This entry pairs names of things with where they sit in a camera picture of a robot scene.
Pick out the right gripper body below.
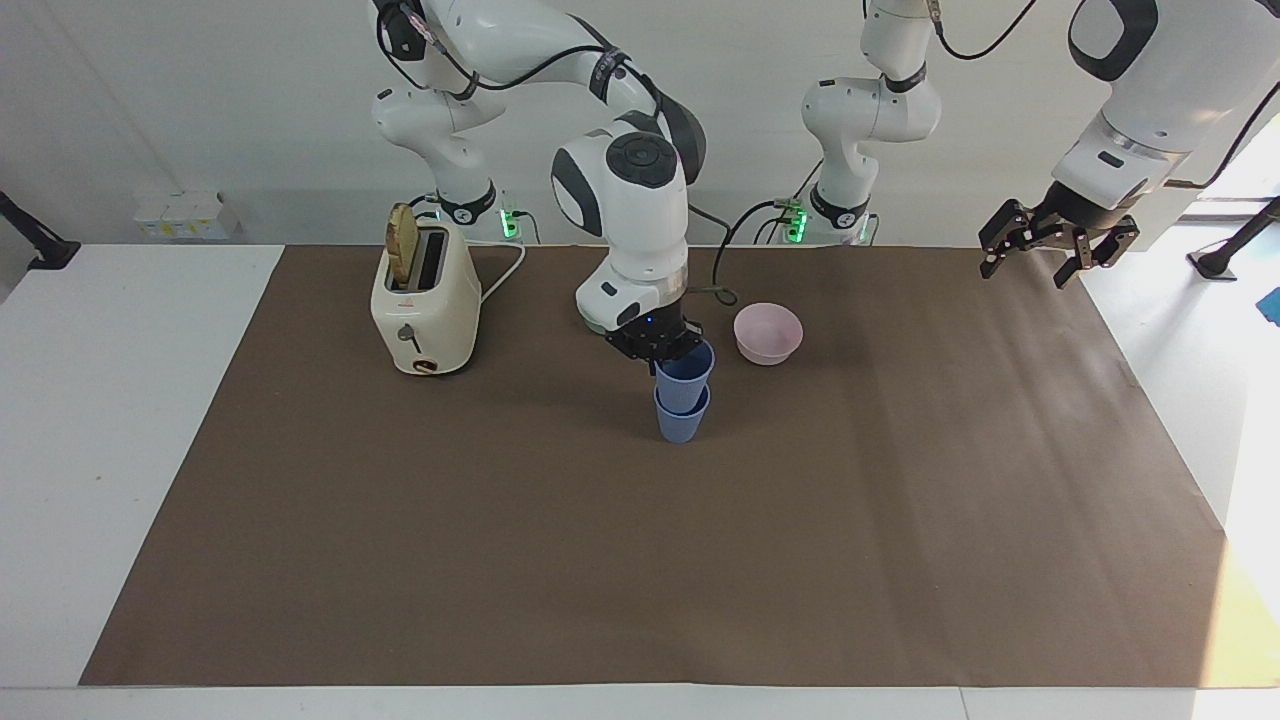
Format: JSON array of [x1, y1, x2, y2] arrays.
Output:
[[612, 286, 693, 346]]

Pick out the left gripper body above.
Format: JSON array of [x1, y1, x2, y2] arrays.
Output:
[[1038, 181, 1139, 241]]

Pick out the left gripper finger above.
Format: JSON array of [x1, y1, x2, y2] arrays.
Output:
[[1055, 214, 1142, 292], [978, 199, 1053, 280]]

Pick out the blue plastic cup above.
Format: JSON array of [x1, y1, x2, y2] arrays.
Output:
[[653, 384, 712, 445], [655, 340, 717, 414]]

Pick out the pink bowl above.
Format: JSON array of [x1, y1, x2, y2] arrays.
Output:
[[733, 303, 804, 367]]

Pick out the black stand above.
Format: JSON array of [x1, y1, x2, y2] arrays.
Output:
[[1187, 196, 1280, 282], [0, 190, 82, 272]]

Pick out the cream toaster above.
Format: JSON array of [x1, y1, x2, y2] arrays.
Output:
[[370, 222, 483, 377]]

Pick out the toast slice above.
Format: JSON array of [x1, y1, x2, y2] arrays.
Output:
[[387, 203, 419, 292]]

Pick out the black cable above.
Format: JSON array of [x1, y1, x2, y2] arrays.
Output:
[[711, 160, 827, 307], [925, 0, 1041, 62], [1163, 78, 1280, 191], [375, 0, 623, 103]]

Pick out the white toaster cable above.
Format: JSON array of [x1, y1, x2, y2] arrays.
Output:
[[466, 238, 528, 306]]

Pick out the white wall boxes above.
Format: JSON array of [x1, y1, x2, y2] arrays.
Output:
[[133, 189, 242, 242]]

